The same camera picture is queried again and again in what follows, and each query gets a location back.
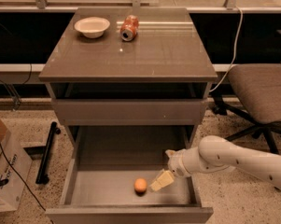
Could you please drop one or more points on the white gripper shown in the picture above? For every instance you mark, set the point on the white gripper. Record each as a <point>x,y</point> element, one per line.
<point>176,165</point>

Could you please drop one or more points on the orange fruit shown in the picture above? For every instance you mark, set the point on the orange fruit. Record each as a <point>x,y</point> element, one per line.
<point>140,185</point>

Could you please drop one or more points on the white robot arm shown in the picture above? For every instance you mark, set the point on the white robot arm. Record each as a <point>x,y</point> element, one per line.
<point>215,154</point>

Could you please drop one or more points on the open grey drawer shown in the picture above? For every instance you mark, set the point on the open grey drawer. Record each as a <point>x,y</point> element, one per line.
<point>99,186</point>

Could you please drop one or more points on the grey drawer cabinet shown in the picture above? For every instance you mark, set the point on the grey drawer cabinet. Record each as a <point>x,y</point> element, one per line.
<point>165,61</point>

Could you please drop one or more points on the closed grey top drawer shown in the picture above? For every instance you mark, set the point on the closed grey top drawer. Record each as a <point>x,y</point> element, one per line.
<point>129,112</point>

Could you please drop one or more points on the brown office chair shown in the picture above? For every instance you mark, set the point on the brown office chair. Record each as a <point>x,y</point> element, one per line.
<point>258,88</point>

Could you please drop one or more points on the black metal bar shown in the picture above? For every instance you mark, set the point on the black metal bar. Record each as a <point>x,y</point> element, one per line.
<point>42,177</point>

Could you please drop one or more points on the orange soda can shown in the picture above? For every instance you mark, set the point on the orange soda can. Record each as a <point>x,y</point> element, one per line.
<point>128,29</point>

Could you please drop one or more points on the white paper bowl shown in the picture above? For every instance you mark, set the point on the white paper bowl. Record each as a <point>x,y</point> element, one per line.
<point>92,27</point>

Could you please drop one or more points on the cardboard box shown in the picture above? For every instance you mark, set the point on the cardboard box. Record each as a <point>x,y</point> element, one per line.
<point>13,158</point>

